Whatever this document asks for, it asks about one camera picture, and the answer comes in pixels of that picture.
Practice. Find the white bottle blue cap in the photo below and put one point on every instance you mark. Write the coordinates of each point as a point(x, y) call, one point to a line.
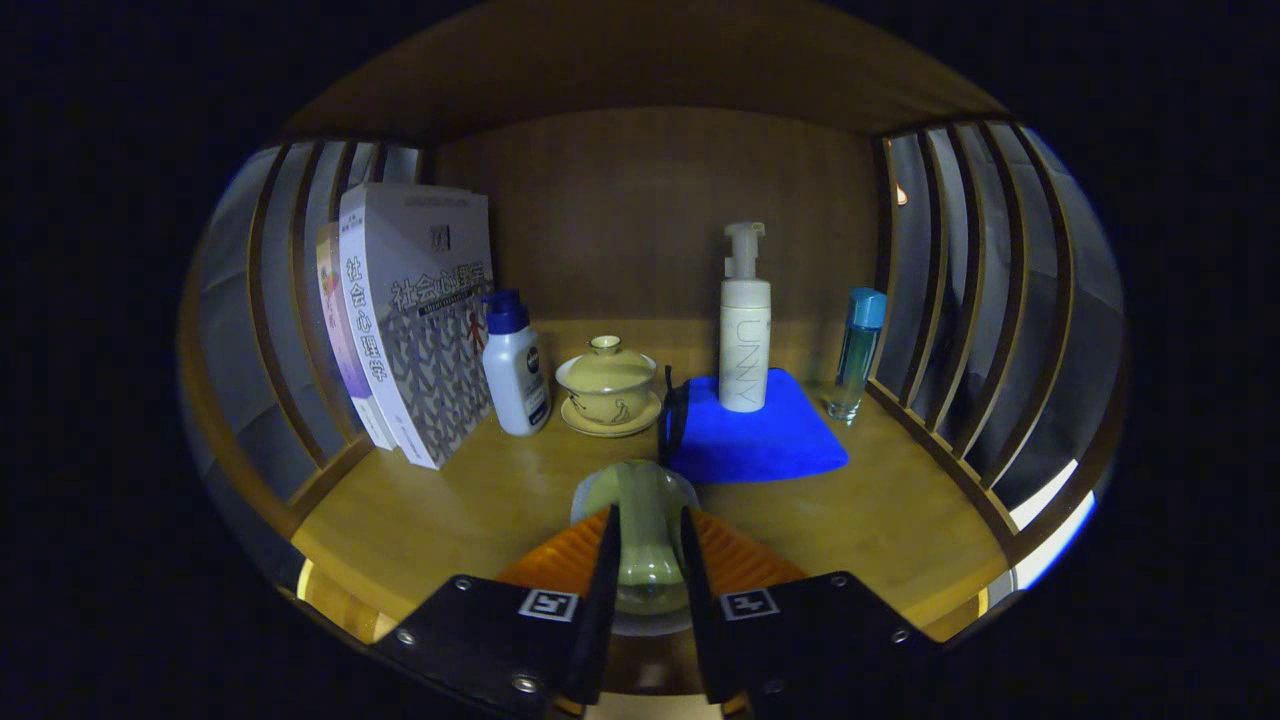
point(518, 380)

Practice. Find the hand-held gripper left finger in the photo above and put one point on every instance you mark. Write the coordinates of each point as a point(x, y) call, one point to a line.
point(603, 610)

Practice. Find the yellow lidded teacup with saucer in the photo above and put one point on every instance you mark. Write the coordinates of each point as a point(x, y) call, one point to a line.
point(608, 385)

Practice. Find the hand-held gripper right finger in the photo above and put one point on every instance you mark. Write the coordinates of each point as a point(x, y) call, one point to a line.
point(697, 610)

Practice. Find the purple book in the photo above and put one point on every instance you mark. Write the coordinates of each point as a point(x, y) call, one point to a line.
point(340, 330)

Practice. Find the white grey patterned book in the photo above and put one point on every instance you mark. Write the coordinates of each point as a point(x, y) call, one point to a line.
point(430, 340)

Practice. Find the wooden countertop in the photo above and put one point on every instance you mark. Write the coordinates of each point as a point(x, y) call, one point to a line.
point(480, 500)

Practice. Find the wooden cabinet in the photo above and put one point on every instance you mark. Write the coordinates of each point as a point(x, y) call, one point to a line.
point(650, 200)

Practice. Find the blue folded cloth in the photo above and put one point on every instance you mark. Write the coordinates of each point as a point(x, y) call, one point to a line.
point(760, 445)

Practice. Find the clear blue bottle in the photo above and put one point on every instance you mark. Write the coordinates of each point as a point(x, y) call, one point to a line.
point(858, 350)

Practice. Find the white pump bottle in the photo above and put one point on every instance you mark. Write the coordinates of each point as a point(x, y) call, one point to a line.
point(745, 350)

